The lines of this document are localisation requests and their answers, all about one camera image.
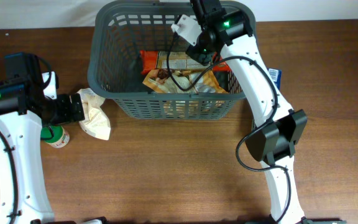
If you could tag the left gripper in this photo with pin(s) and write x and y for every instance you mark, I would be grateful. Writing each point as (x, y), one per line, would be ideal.
(69, 115)

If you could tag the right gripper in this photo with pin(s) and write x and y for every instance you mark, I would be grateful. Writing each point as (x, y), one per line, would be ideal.
(194, 53)

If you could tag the green lid jar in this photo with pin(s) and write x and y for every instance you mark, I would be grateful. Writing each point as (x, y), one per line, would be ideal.
(56, 136)

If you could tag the beige paper bag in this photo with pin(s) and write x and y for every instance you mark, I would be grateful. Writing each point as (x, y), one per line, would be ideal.
(96, 122)

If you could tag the orange snack pouch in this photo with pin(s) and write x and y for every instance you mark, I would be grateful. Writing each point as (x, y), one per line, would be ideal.
(159, 81)

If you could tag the orange pasta packet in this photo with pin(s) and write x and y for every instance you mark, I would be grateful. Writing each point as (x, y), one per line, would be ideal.
(177, 61)

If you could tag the blue tissue multipack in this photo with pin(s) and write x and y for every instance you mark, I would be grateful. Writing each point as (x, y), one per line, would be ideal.
(275, 75)

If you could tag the grey plastic basket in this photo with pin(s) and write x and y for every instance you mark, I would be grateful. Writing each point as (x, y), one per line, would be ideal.
(136, 62)

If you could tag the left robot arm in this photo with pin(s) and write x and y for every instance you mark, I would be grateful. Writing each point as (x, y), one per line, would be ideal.
(28, 103)

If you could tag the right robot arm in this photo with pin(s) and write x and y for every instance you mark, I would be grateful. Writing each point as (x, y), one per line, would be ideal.
(277, 126)

